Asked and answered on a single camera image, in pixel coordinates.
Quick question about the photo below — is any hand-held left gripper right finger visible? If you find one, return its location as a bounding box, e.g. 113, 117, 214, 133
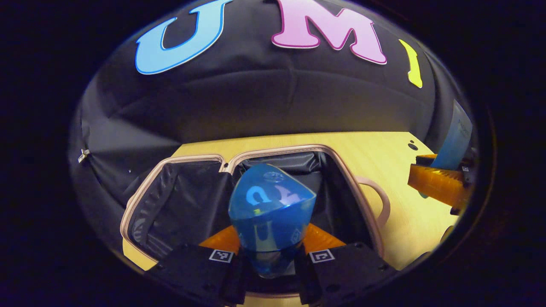
294, 223, 399, 307

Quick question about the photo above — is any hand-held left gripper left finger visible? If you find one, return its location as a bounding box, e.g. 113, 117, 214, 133
147, 225, 250, 307

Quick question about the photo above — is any light blue skincare tube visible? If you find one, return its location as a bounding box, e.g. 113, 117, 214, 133
434, 99, 474, 171

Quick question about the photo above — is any beige hard-shell suitcase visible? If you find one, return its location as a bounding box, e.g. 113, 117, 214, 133
120, 144, 391, 299

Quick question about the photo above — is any dark blue skincare tube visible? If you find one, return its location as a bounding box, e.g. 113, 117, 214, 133
228, 164, 317, 278

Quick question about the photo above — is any black backdrop cloth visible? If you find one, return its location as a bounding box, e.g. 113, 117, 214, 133
68, 0, 472, 261

